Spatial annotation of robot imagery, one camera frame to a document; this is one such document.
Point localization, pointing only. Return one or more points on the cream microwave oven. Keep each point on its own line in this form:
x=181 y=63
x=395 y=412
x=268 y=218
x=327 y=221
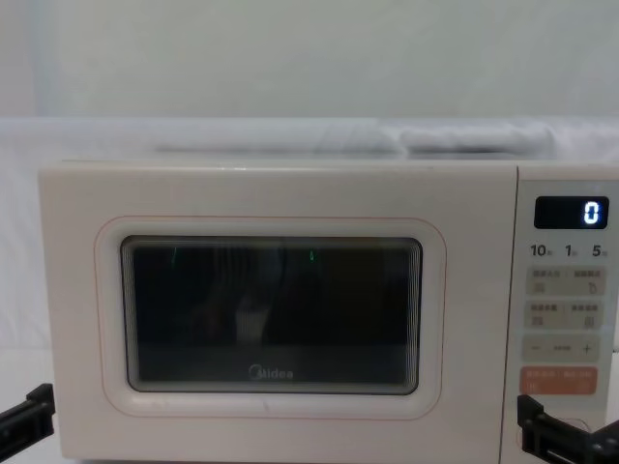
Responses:
x=271 y=193

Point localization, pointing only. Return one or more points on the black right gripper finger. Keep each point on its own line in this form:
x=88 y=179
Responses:
x=532 y=425

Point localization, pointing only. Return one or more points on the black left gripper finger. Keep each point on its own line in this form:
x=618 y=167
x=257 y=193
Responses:
x=29 y=415

